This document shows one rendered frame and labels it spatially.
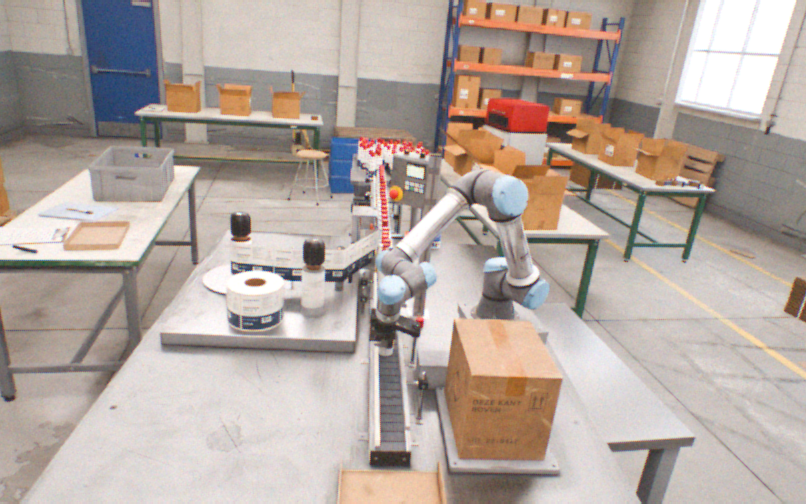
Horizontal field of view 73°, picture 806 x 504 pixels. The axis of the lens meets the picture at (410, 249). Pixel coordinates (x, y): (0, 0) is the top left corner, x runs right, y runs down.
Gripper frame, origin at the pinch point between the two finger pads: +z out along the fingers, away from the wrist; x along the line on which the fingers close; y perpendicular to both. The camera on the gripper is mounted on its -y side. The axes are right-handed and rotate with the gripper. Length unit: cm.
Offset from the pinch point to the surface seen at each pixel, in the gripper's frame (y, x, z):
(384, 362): 1.3, 4.4, 3.7
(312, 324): 27.5, -15.7, 15.4
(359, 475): 8.3, 46.4, -15.3
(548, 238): -113, -145, 108
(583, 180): -323, -516, 396
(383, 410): 2.1, 26.2, -8.9
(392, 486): 0, 49, -17
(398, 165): -1, -67, -19
